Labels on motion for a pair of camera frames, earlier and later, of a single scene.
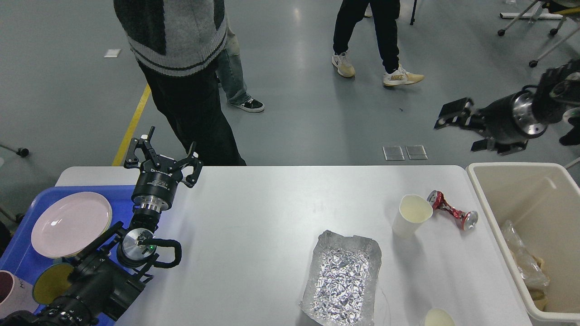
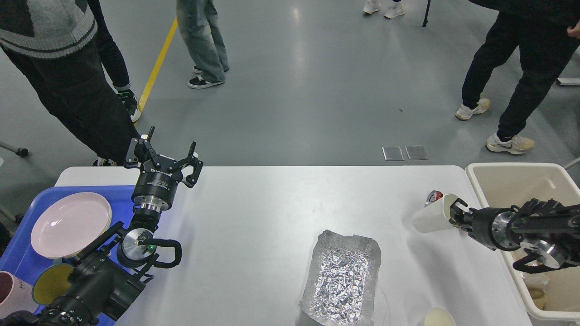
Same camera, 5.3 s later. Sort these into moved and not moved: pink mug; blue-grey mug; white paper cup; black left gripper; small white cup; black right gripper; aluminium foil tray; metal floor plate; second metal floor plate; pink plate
Moved: black right gripper; white paper cup
Not moved: small white cup; pink plate; aluminium foil tray; blue-grey mug; metal floor plate; pink mug; second metal floor plate; black left gripper
